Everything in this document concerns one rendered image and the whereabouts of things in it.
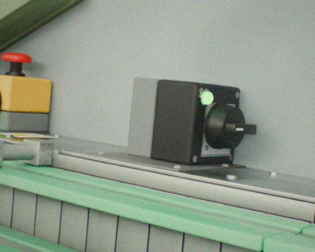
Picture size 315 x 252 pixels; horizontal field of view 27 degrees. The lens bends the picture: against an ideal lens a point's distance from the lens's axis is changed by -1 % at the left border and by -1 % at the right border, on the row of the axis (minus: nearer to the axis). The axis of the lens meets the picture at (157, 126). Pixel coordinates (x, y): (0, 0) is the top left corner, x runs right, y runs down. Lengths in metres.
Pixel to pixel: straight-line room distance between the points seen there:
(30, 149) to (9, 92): 0.17
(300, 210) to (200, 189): 0.09
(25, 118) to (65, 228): 0.22
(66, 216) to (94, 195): 0.15
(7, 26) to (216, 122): 0.37
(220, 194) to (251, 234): 0.12
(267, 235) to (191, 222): 0.05
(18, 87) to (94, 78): 0.10
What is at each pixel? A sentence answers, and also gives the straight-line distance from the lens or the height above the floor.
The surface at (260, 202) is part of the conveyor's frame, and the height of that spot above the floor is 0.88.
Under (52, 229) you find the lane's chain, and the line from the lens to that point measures 0.67.
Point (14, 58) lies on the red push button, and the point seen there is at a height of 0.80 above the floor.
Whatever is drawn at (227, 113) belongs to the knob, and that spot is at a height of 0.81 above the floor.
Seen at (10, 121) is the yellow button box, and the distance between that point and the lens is 0.82.
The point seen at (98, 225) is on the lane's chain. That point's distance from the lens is 0.63.
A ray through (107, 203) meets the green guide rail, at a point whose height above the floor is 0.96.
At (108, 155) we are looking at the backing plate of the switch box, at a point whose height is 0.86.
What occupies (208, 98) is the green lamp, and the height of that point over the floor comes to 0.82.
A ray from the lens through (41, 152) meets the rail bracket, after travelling 0.66.
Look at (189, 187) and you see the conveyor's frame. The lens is 0.56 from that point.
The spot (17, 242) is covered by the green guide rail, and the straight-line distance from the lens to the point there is 0.67.
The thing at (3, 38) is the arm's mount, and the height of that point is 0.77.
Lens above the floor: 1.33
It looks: 51 degrees down
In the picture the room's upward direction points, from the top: 88 degrees counter-clockwise
